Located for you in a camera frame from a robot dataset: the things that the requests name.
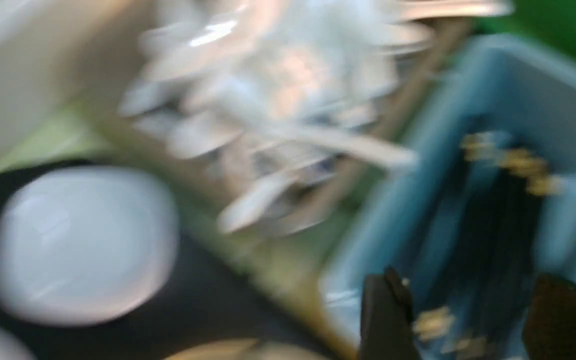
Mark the bundle of black chopsticks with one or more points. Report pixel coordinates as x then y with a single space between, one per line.
504 216

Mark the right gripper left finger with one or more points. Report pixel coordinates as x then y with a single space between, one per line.
386 319

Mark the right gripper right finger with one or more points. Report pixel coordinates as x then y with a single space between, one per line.
549 332

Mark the green backdrop cloth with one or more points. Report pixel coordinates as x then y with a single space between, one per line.
552 22

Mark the large white plastic tub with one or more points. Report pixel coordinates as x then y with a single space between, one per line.
41 42

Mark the blue chopstick bin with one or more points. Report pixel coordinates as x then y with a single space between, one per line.
501 83

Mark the pile of white spoons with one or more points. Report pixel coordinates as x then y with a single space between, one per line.
276 90

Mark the grey spoon bin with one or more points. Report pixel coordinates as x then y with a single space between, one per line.
110 60

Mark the beige noodle bowl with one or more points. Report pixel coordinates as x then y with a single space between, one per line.
246 349

